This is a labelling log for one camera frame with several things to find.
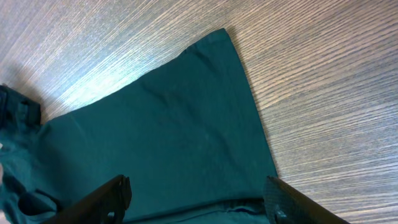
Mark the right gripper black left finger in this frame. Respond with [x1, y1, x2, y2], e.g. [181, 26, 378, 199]
[44, 175, 132, 224]

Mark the black t-shirt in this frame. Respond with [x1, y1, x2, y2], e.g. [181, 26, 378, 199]
[1, 29, 277, 223]

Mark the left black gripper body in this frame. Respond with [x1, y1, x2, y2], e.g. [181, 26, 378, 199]
[1, 85, 41, 126]

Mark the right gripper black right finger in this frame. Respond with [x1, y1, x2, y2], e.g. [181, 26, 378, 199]
[263, 176, 349, 224]

